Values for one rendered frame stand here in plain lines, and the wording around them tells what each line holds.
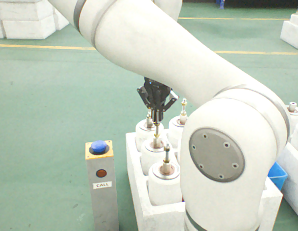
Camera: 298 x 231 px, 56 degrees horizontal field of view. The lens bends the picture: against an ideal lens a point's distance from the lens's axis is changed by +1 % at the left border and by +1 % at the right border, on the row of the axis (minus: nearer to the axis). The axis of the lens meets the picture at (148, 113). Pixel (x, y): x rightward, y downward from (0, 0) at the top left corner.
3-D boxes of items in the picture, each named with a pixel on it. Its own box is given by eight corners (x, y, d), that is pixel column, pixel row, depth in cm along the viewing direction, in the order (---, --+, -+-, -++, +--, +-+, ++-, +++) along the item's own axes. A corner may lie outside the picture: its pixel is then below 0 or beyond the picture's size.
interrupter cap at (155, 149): (167, 154, 82) (167, 152, 81) (142, 151, 83) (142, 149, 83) (170, 140, 88) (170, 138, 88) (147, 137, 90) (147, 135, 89)
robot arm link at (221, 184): (273, 133, 22) (239, 268, 30) (305, 93, 28) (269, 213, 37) (174, 99, 27) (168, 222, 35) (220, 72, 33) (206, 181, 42)
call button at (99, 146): (107, 154, 72) (106, 147, 71) (91, 156, 71) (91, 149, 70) (106, 145, 75) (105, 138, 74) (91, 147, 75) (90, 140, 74)
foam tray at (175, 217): (269, 238, 86) (283, 195, 77) (143, 260, 80) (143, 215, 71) (217, 159, 120) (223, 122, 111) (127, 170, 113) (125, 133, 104)
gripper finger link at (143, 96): (143, 84, 80) (155, 101, 80) (139, 87, 81) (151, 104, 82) (138, 87, 78) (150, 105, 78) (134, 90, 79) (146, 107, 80)
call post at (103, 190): (119, 238, 86) (114, 156, 71) (96, 242, 85) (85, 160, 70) (117, 219, 92) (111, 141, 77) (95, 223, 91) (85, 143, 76)
